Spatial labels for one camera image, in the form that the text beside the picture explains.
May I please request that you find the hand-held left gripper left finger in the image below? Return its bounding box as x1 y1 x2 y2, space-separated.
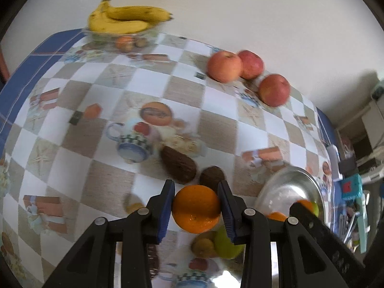
42 179 176 288

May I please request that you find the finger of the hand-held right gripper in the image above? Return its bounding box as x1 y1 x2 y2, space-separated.
292 202 365 288

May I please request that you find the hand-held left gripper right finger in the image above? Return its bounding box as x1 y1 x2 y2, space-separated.
217 180 345 288

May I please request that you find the dark brown avocado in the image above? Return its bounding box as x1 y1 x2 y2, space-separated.
160 146 197 184

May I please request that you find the teal chair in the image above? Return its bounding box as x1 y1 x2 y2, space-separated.
341 174 369 253

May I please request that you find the round steel bowl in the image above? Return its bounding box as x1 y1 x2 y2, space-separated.
255 166 327 225

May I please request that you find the checkered printed tablecloth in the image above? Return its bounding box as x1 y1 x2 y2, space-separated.
0 28 338 288

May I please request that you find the white shelf cabinet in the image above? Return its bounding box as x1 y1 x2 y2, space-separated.
334 79 384 183

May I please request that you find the red apple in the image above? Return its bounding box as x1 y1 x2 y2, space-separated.
258 74 291 107
207 51 243 84
238 50 264 80

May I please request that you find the small orange fruit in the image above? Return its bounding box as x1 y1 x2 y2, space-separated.
115 36 134 51

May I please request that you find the clear glass bowl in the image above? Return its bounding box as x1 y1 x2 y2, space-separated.
84 23 164 52

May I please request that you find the yellow banana bunch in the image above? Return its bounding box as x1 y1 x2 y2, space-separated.
88 0 174 34

